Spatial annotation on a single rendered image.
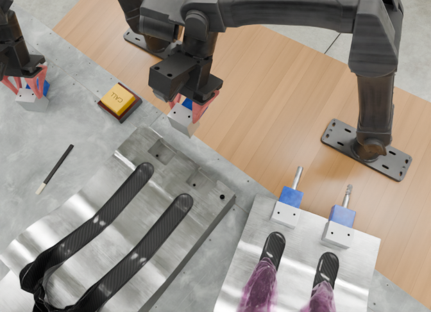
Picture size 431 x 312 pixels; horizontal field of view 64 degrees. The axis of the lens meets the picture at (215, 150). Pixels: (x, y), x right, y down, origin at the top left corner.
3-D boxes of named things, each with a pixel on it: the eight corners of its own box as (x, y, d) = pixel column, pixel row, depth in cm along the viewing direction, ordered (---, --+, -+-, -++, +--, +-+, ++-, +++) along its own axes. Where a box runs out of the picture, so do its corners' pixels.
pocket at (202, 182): (201, 170, 76) (199, 164, 72) (219, 185, 74) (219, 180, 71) (187, 186, 75) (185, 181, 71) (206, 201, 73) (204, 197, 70)
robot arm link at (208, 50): (170, 54, 59) (175, 15, 54) (179, 40, 63) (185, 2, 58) (209, 66, 59) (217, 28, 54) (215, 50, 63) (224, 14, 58)
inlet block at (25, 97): (42, 68, 94) (32, 56, 89) (60, 70, 94) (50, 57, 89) (26, 111, 90) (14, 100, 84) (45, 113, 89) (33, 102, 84)
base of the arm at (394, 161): (417, 173, 71) (430, 145, 73) (327, 127, 76) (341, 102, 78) (399, 183, 78) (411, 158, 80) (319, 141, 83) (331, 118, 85)
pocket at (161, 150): (164, 142, 79) (161, 136, 75) (181, 156, 77) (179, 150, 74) (151, 157, 78) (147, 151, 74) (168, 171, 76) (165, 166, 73)
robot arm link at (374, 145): (366, 141, 68) (396, 148, 67) (371, 103, 71) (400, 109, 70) (356, 153, 74) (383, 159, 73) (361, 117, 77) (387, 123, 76)
